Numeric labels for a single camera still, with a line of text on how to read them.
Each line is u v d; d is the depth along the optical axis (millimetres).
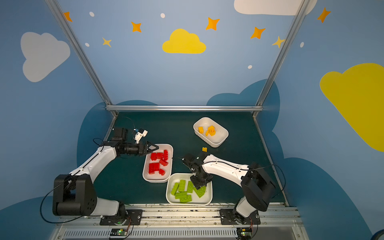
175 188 821
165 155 957
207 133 1077
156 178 847
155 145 776
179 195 801
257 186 436
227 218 745
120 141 689
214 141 1042
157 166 910
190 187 839
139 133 783
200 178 697
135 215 751
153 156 933
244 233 718
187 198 800
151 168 899
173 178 833
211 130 1077
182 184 842
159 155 947
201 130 1083
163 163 926
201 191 817
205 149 1004
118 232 711
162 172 881
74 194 424
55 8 691
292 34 784
